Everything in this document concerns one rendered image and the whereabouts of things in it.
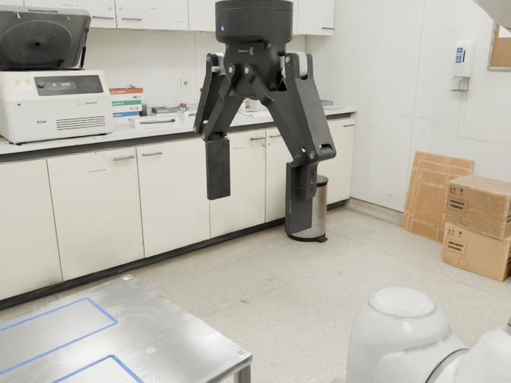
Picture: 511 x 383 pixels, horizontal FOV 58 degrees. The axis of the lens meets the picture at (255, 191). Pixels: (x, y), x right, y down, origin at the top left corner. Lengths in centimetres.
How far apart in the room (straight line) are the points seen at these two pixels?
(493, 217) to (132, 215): 220
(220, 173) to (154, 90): 306
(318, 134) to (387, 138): 353
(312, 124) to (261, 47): 9
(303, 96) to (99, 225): 253
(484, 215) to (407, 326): 241
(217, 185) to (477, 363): 42
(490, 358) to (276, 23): 50
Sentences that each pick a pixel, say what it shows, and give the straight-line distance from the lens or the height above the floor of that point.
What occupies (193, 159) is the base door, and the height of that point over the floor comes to 68.
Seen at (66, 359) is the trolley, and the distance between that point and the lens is 95.
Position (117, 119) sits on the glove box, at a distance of 322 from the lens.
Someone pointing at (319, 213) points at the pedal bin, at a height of 22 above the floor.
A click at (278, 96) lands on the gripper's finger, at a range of 44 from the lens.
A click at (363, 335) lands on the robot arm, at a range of 78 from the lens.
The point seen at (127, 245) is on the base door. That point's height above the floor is 20.
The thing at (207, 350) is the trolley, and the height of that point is 82.
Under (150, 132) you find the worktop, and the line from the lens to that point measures 286.
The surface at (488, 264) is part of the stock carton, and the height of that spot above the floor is 9.
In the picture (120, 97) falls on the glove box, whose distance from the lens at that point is 322.
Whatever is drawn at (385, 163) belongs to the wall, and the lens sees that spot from 397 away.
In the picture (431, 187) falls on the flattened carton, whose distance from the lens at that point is 369.
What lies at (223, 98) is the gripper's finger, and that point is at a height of 131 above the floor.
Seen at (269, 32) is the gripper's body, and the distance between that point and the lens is 43.
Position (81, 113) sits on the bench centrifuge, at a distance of 272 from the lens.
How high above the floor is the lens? 135
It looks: 17 degrees down
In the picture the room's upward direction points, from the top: straight up
